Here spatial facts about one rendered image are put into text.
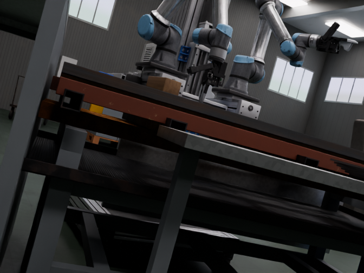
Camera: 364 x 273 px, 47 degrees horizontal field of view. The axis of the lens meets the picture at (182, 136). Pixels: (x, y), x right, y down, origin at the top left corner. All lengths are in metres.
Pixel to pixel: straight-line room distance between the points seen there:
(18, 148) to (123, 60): 11.10
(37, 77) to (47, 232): 0.45
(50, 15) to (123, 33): 11.10
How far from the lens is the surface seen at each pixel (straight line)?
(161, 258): 1.06
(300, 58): 2.54
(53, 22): 1.00
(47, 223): 1.23
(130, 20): 12.19
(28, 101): 0.99
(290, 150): 1.38
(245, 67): 2.51
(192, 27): 2.55
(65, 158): 1.19
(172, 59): 2.27
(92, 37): 11.84
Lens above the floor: 0.76
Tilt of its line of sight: 1 degrees down
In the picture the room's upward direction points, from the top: 16 degrees clockwise
